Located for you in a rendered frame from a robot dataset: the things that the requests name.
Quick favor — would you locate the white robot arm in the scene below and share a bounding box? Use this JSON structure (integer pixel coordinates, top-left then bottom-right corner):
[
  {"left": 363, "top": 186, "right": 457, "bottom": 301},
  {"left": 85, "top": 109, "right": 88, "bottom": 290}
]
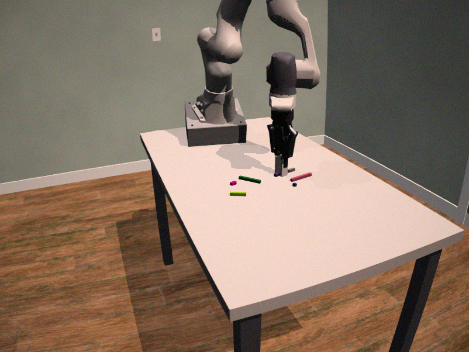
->
[{"left": 191, "top": 0, "right": 320, "bottom": 125}]

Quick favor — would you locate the pink rod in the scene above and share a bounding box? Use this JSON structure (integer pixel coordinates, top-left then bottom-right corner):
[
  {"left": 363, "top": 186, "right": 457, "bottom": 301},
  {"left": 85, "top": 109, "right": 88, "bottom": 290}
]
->
[{"left": 290, "top": 172, "right": 312, "bottom": 182}]

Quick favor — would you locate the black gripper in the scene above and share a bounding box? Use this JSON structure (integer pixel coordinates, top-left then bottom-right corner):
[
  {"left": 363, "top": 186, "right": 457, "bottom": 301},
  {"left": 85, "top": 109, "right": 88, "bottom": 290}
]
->
[{"left": 267, "top": 109, "right": 298, "bottom": 177}]

